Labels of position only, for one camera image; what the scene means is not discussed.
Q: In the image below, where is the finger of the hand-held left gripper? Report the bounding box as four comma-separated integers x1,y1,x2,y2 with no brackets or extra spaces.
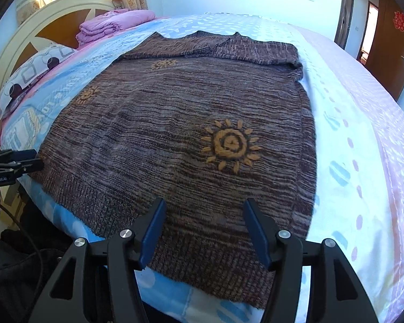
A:
0,149,37,163
0,159,45,177

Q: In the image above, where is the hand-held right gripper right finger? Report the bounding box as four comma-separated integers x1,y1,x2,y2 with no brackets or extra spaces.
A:
243,198,379,323

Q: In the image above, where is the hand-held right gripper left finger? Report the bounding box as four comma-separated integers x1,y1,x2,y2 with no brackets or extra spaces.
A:
27,198,167,323

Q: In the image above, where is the brown knit sweater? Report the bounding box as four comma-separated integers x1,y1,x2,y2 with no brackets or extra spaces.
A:
29,30,319,310

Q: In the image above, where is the patterned grey pillow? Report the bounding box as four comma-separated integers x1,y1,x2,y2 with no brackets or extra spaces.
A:
0,42,78,121

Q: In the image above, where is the person's dark clothing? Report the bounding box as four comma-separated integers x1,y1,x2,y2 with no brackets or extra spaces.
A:
0,236,71,323

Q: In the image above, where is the cream wooden headboard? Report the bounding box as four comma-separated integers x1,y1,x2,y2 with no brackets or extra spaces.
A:
0,0,122,108

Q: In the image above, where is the blue pink printed bed sheet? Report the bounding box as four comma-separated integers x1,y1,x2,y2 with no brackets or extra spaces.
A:
0,12,404,323

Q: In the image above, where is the folded pink blanket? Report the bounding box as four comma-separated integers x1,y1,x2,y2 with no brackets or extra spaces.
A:
76,8,156,46

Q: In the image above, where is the brown wooden door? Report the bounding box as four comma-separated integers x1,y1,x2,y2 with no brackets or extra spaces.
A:
368,0,404,101

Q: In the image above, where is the black cable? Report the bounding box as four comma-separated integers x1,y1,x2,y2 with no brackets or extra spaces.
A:
0,188,46,286

